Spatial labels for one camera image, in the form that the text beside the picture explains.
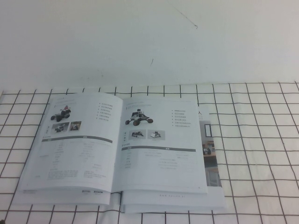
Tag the white product catalogue book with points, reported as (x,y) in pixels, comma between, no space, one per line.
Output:
(151,168)

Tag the white brochure with web address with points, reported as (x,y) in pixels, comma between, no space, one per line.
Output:
(175,199)

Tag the white black-grid tablecloth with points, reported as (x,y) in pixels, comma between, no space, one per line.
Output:
(257,186)

